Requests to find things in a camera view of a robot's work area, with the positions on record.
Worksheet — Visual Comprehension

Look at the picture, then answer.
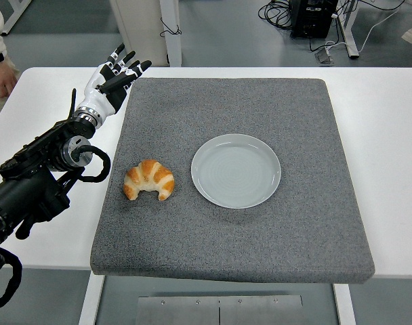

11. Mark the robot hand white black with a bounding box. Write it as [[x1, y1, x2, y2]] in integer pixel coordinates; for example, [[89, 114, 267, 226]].
[[75, 43, 153, 119]]

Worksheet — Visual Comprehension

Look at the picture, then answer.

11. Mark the golden croissant bread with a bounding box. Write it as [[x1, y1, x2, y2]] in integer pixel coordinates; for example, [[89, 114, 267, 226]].
[[123, 159, 176, 202]]

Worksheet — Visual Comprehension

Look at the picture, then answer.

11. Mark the round grey plate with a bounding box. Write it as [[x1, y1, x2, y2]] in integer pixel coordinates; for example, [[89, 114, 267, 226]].
[[190, 133, 282, 210]]

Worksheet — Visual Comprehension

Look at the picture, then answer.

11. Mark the white cabinet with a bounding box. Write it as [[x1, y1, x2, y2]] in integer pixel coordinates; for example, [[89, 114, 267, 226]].
[[109, 0, 183, 68]]

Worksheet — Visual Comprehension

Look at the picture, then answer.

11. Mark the person's hand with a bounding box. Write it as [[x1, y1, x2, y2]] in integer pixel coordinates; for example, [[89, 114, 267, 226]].
[[0, 60, 20, 99]]

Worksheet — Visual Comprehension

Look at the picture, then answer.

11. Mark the grey felt mat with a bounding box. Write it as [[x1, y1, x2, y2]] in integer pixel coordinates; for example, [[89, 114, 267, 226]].
[[89, 77, 376, 284]]

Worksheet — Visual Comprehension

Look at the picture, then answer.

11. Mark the white table leg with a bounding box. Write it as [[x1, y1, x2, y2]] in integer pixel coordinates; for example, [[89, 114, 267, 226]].
[[77, 270, 106, 325], [332, 282, 357, 325]]

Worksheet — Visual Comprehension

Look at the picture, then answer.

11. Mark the black computer tower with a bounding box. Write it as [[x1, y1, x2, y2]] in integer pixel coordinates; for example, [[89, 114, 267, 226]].
[[289, 0, 339, 39]]

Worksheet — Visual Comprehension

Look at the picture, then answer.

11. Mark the grey floor socket box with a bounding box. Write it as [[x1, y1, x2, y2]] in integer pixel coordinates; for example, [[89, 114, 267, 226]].
[[314, 47, 334, 65]]

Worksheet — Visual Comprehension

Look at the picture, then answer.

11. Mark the white desk leg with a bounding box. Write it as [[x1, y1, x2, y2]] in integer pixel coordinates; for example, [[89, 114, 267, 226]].
[[337, 0, 360, 60]]

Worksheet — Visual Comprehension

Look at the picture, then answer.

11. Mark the white metal frame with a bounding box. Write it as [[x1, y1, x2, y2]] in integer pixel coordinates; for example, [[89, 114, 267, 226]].
[[1, 0, 33, 37]]

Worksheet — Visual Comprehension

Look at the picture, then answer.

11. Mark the black cable bundle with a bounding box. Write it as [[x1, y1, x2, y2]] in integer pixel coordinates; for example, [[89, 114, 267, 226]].
[[258, 0, 295, 32]]

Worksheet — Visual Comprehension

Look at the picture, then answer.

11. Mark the white cable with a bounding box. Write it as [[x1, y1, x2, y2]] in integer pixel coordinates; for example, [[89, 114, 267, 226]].
[[323, 6, 411, 54]]

